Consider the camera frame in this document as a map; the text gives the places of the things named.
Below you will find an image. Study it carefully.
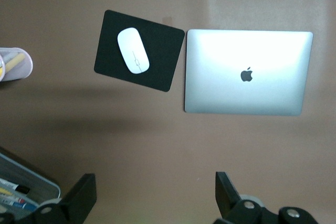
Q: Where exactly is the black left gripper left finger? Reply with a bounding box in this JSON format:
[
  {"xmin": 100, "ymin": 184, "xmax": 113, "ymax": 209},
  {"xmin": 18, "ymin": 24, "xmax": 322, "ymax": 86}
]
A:
[{"xmin": 0, "ymin": 173, "xmax": 97, "ymax": 224}]

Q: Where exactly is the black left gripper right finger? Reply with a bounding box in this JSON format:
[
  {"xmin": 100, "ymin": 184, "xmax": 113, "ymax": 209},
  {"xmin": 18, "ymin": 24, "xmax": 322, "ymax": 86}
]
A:
[{"xmin": 214, "ymin": 172, "xmax": 320, "ymax": 224}]

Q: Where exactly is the silver laptop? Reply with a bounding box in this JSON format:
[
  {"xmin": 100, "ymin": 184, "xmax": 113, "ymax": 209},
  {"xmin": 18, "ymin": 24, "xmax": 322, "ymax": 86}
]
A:
[{"xmin": 183, "ymin": 28, "xmax": 314, "ymax": 116}]

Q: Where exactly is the white marker with black cap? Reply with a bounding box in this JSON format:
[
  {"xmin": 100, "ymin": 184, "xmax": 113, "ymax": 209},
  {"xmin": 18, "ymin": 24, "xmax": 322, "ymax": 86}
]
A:
[{"xmin": 0, "ymin": 178, "xmax": 31, "ymax": 195}]

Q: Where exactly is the white pen with blue print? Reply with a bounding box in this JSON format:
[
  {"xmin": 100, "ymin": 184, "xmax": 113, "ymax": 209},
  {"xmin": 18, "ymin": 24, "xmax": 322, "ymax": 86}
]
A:
[{"xmin": 0, "ymin": 195, "xmax": 38, "ymax": 212}]

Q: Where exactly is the pink mesh pen cup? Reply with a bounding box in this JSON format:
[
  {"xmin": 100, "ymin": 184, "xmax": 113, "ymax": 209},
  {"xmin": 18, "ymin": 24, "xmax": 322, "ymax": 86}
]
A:
[{"xmin": 0, "ymin": 47, "xmax": 34, "ymax": 88}]

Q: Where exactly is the white computer mouse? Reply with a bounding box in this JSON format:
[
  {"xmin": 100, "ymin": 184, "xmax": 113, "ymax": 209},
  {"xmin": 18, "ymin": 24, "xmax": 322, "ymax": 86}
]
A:
[{"xmin": 117, "ymin": 27, "xmax": 151, "ymax": 74}]

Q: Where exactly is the black mouse pad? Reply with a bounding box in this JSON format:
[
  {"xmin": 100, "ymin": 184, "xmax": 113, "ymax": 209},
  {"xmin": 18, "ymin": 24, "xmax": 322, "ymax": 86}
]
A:
[{"xmin": 93, "ymin": 9, "xmax": 186, "ymax": 93}]

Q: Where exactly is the black wire mesh tray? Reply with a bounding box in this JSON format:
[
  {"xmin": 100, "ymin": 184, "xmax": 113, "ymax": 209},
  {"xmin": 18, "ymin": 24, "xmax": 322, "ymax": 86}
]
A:
[{"xmin": 0, "ymin": 145, "xmax": 61, "ymax": 224}]

